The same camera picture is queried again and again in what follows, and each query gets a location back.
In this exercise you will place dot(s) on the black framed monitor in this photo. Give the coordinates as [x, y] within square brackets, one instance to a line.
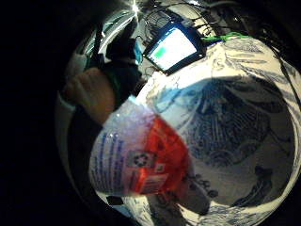
[172, 48]

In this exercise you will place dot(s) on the the person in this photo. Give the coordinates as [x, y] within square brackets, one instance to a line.
[123, 72]

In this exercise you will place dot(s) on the blue face mask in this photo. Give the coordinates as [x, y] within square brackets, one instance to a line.
[138, 52]

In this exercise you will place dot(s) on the clear plastic bottle red label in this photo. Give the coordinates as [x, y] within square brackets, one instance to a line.
[138, 157]

